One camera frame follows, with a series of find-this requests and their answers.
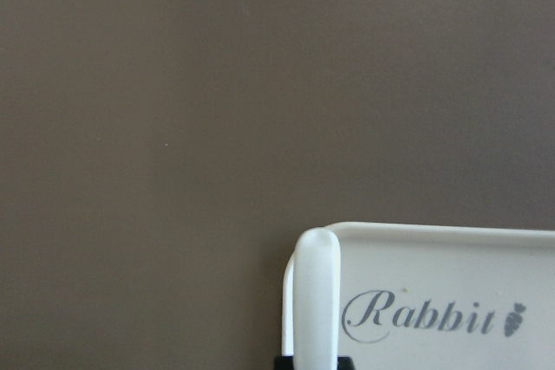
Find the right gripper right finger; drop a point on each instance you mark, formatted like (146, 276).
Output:
(345, 363)

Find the white ceramic spoon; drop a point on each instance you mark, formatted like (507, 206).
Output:
(316, 296)

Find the cream rabbit tray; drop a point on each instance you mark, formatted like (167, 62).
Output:
(440, 297)

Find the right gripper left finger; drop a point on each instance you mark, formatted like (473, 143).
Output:
(283, 362)

